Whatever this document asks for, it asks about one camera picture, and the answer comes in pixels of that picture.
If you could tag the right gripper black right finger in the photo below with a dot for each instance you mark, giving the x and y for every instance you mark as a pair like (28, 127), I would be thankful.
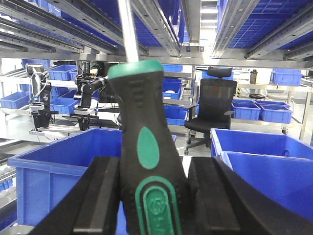
(225, 204)

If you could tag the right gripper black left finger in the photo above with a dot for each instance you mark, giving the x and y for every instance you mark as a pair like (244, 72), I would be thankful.
(91, 207)

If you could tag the green black screwdriver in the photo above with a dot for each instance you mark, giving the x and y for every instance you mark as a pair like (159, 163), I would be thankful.
(154, 190)

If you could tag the blue bin on roller rack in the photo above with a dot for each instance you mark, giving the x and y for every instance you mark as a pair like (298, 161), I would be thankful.
(47, 174)

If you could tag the blue bin right rear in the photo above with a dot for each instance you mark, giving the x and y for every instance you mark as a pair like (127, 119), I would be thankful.
(279, 145)

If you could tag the blue bin right front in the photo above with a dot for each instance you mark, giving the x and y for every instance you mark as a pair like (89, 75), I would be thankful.
(286, 180)

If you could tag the black office chair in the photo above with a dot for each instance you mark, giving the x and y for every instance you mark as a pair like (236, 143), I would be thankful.
(216, 95)

